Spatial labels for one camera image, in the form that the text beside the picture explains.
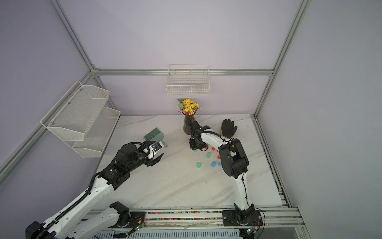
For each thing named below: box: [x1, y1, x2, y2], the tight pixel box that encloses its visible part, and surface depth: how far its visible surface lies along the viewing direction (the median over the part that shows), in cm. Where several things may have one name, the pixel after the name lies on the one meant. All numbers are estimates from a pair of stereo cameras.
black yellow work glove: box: [220, 118, 238, 139], surface depth 113 cm
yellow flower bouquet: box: [177, 98, 201, 116], surface depth 95 cm
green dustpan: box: [143, 127, 168, 148], surface depth 109 cm
